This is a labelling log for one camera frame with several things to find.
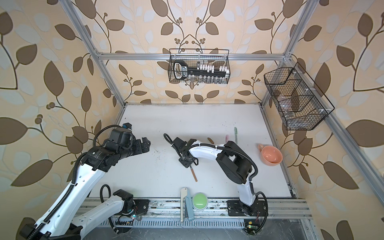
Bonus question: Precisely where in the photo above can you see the brown pen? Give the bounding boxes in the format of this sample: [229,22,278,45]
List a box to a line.
[189,166,198,182]

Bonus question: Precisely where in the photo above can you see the green pen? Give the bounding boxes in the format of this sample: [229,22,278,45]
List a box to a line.
[234,127,238,144]

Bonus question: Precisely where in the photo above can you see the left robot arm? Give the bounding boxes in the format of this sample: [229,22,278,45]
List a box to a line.
[17,123,151,240]

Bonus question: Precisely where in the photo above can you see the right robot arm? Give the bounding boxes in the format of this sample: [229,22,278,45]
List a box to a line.
[164,134,268,216]

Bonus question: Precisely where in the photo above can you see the green push button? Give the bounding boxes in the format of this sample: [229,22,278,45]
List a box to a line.
[192,193,208,211]

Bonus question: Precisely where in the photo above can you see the black tool in basket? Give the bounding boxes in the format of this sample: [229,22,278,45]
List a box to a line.
[171,60,231,81]

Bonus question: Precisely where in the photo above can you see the pink cup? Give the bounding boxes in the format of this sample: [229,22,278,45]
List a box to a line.
[258,144,283,166]

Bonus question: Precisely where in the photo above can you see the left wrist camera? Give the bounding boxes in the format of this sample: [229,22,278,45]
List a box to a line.
[122,123,132,130]

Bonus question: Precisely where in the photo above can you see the grey bracket tool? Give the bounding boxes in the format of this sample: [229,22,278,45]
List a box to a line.
[180,188,195,223]

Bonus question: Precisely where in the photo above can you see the rear wire basket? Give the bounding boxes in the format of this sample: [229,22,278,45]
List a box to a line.
[168,48,231,85]

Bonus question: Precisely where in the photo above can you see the side wire basket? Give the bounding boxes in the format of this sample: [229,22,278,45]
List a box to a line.
[264,63,335,131]

